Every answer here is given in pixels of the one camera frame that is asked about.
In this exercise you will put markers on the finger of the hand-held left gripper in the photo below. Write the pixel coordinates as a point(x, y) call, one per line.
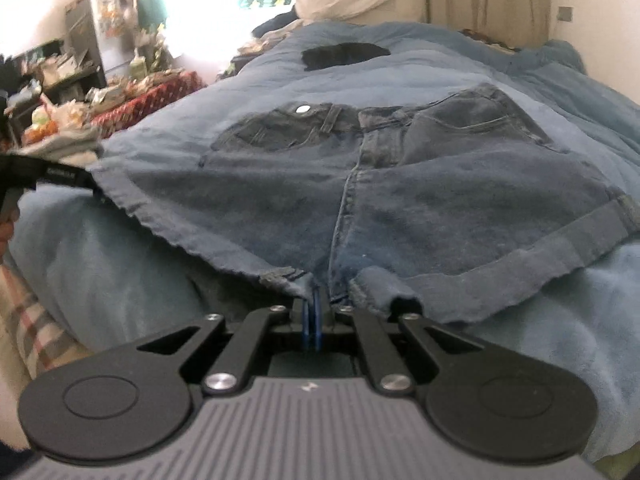
point(50, 176)

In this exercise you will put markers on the red patterned tablecloth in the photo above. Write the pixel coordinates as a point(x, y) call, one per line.
point(150, 102)

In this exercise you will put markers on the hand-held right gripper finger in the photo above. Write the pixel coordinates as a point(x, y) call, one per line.
point(307, 322)
point(319, 322)

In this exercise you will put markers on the grey wall socket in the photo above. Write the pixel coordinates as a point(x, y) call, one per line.
point(565, 13)

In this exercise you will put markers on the folded grey cloth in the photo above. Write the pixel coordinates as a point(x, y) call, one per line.
point(70, 141)

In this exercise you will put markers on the patterned pillow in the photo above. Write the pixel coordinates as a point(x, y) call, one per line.
point(492, 41)

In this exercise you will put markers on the denim shorts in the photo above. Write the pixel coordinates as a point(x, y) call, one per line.
point(400, 200)

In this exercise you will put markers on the black cloth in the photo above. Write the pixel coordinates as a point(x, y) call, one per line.
point(345, 56)

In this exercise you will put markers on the dark blue cloth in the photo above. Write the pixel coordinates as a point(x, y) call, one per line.
point(277, 26)

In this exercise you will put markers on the blue fleece blanket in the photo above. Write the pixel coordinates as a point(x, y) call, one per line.
point(550, 360)

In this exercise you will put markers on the grey fridge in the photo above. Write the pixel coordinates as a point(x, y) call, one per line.
point(100, 35)

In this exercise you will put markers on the striped bed sheet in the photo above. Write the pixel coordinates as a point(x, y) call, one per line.
point(35, 320)

